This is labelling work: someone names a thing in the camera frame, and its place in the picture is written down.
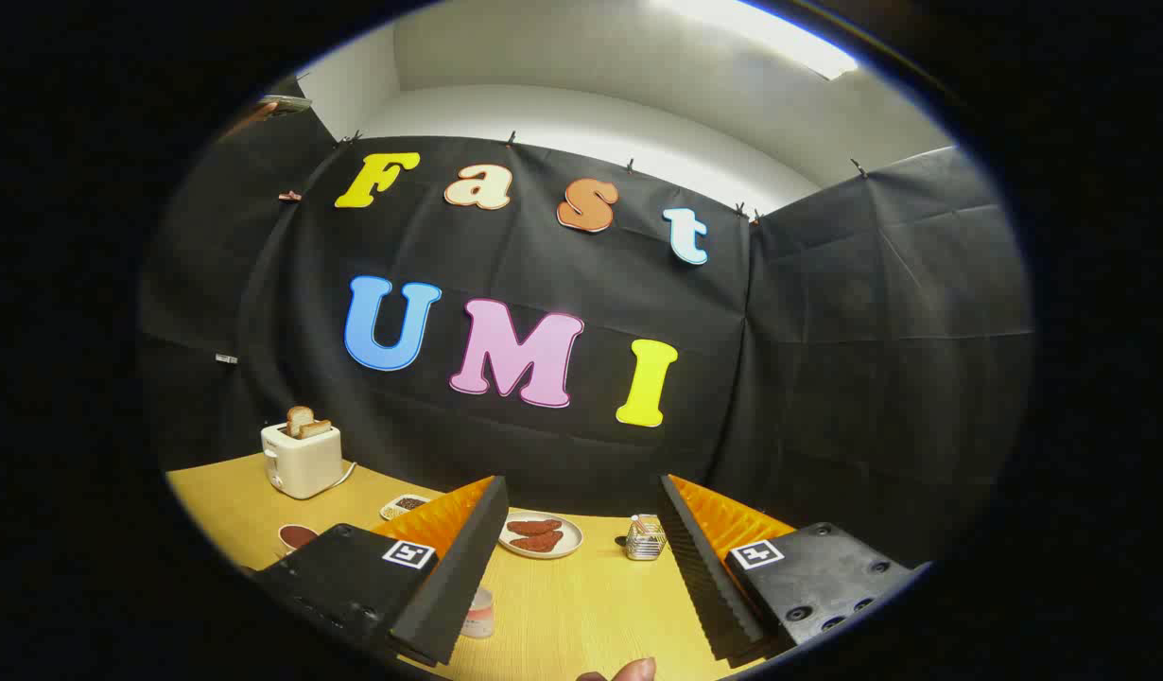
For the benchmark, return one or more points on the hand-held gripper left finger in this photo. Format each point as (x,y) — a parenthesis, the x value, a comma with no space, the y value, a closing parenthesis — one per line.
(463,558)

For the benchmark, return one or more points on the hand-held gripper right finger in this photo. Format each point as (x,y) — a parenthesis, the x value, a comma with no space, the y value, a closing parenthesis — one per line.
(700,567)

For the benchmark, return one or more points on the clear juice bottle pink label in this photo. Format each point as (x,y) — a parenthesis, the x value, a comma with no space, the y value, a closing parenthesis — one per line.
(480,613)

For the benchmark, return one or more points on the red meat slice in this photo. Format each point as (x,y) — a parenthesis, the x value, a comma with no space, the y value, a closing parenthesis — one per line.
(539,542)
(534,526)

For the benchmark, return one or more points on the white divided dish with grains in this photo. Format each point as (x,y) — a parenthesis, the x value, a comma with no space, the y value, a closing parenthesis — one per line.
(404,506)

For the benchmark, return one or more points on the white round plate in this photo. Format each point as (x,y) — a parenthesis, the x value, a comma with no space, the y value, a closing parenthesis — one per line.
(572,539)

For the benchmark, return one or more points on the wooden table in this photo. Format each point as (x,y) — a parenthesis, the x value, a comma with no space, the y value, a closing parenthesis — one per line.
(581,605)

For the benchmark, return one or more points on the white toaster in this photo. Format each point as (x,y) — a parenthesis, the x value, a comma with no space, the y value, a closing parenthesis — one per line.
(303,463)

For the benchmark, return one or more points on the toast bread slice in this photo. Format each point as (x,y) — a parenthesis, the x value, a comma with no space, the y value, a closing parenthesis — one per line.
(317,428)
(298,418)

